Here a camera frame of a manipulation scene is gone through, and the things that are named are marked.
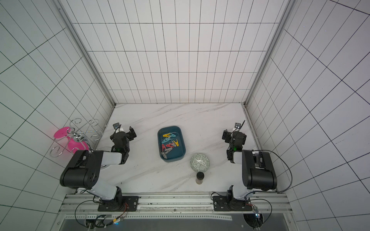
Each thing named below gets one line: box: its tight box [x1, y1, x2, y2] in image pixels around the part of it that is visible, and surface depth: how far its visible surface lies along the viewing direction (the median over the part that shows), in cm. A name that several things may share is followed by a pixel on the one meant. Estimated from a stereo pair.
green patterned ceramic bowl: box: [189, 153, 211, 173], surface depth 87 cm
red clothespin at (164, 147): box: [161, 142, 174, 152], surface depth 96 cm
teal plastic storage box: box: [157, 125, 187, 163], surface depth 95 cm
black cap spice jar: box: [195, 171, 205, 185], surface depth 75 cm
